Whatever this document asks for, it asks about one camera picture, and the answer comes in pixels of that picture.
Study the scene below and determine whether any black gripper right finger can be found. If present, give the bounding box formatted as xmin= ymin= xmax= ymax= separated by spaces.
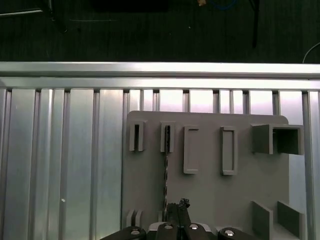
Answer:
xmin=178 ymin=198 xmax=260 ymax=240

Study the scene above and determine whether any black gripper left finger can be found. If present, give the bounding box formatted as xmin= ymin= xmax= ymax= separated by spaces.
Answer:
xmin=99 ymin=202 xmax=180 ymax=240

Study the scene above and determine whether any blue RAM stick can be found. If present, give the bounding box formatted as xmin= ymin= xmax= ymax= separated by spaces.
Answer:
xmin=162 ymin=125 xmax=172 ymax=222

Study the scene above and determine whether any grey parts rack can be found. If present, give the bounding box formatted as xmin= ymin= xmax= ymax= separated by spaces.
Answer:
xmin=120 ymin=109 xmax=306 ymax=240

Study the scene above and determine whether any metal chair frame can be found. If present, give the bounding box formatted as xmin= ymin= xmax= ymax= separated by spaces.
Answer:
xmin=0 ymin=0 xmax=69 ymax=34

